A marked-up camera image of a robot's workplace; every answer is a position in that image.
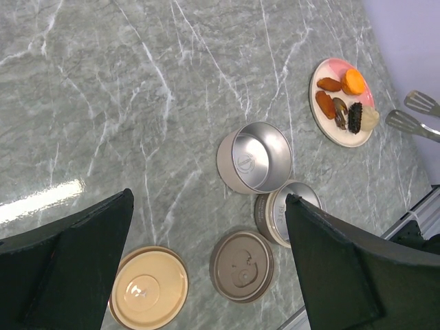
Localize brown steel lunch container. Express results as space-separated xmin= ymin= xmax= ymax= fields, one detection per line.
xmin=254 ymin=179 xmax=322 ymax=248

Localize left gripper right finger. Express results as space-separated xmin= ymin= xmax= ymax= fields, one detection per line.
xmin=285 ymin=194 xmax=439 ymax=329

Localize white steamed bun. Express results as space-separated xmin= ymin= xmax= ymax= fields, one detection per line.
xmin=360 ymin=105 xmax=380 ymax=131

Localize orange sweet potato piece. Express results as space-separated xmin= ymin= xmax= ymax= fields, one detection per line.
xmin=340 ymin=69 xmax=365 ymax=96

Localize black sea cucumber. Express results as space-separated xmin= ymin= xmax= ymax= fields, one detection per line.
xmin=348 ymin=102 xmax=362 ymax=134

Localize aluminium rail frame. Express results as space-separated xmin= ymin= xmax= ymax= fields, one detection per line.
xmin=277 ymin=185 xmax=439 ymax=329

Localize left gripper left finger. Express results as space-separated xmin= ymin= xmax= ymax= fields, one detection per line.
xmin=1 ymin=189 xmax=134 ymax=329

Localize brown mushroom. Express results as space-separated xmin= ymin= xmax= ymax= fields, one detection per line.
xmin=332 ymin=98 xmax=348 ymax=130

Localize beige round lid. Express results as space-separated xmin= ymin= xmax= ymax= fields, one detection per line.
xmin=108 ymin=246 xmax=189 ymax=329

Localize brown round lid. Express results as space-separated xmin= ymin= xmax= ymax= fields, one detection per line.
xmin=210 ymin=230 xmax=275 ymax=304

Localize pink white plate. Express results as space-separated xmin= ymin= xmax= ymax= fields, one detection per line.
xmin=309 ymin=58 xmax=375 ymax=148

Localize beige steel lunch container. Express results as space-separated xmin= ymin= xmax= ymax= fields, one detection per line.
xmin=217 ymin=122 xmax=293 ymax=195

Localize metal tongs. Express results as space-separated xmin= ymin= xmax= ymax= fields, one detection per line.
xmin=385 ymin=90 xmax=439 ymax=143

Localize fried brown food piece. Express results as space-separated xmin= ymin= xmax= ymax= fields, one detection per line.
xmin=316 ymin=77 xmax=342 ymax=92

